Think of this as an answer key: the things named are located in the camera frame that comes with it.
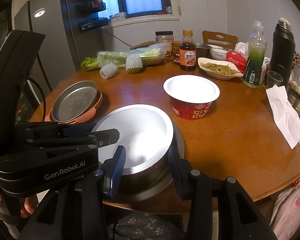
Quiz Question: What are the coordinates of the wooden chair back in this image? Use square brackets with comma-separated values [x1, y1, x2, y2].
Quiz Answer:
[202, 31, 238, 51]

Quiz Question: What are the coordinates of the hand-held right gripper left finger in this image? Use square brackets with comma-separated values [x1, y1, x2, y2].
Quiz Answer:
[17, 145, 127, 240]

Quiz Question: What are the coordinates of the green fruit in foam net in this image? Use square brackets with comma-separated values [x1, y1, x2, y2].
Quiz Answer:
[125, 54, 143, 74]
[99, 63, 118, 80]

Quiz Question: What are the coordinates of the pink plate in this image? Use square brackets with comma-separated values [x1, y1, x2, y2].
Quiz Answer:
[49, 92, 103, 125]

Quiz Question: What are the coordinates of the silver metal pot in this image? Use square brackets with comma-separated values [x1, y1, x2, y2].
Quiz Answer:
[102, 122, 186, 203]

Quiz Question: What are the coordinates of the pink cloth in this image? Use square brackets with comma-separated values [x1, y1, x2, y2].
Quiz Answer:
[269, 180, 300, 240]

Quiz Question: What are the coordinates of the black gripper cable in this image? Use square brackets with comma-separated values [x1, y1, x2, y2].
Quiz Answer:
[27, 77, 47, 122]

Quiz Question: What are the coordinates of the white paper napkin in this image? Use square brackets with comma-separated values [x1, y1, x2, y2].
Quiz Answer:
[265, 85, 300, 150]

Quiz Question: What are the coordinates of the grey refrigerator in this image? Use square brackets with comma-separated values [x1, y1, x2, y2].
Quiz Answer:
[13, 0, 103, 98]

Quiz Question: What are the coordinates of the celery in plastic bag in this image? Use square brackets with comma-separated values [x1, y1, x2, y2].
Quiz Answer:
[80, 43, 167, 71]

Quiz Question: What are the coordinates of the green drink bottle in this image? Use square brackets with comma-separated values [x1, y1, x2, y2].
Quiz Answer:
[242, 20, 268, 88]

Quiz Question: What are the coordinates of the black thermos flask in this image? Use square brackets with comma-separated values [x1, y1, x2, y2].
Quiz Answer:
[268, 18, 296, 87]

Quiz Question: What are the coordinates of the patterned seat cushion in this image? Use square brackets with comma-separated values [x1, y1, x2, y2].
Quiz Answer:
[107, 212, 187, 240]

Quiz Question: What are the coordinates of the round metal tray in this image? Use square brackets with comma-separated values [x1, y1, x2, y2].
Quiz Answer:
[51, 80, 98, 123]

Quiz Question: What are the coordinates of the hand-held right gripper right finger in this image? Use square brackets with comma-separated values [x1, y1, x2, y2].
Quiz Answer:
[167, 148, 277, 240]

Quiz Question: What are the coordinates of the dark sauce bottle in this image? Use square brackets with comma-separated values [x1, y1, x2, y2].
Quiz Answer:
[179, 30, 197, 71]

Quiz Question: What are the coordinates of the white dish of pickles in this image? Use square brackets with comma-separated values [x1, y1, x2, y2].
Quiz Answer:
[197, 57, 244, 81]

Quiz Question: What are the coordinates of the white box on window sill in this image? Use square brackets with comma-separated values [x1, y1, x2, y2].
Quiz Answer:
[109, 12, 127, 22]

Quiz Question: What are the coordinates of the glass sauce jar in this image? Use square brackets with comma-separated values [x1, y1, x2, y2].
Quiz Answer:
[171, 41, 183, 64]

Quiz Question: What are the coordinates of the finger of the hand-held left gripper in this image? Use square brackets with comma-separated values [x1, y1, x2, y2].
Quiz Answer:
[15, 122, 95, 139]
[5, 128, 121, 167]

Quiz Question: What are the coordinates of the black wall cable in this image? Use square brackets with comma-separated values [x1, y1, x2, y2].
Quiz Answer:
[102, 28, 132, 47]

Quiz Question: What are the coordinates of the clear plastic cup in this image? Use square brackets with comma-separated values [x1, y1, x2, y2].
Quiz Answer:
[266, 70, 283, 90]

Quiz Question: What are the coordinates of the black wall basket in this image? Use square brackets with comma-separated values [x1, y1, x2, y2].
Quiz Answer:
[76, 1, 107, 14]
[79, 17, 109, 32]

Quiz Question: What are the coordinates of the small steel bowl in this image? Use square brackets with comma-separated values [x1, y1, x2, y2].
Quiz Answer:
[195, 43, 215, 58]

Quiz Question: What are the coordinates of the red tissue pack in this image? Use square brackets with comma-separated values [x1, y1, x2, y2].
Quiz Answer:
[226, 42, 250, 74]

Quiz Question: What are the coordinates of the white ceramic bowl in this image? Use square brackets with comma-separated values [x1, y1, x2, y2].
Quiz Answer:
[209, 45, 233, 61]

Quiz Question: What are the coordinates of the red instant noodle cup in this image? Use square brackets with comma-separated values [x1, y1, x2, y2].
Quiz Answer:
[163, 74, 220, 120]

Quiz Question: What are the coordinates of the small steel cup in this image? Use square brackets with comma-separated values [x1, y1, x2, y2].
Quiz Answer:
[287, 88, 300, 108]

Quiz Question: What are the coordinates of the clear plastic jar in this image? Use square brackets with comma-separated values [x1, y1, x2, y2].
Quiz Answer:
[155, 31, 174, 56]

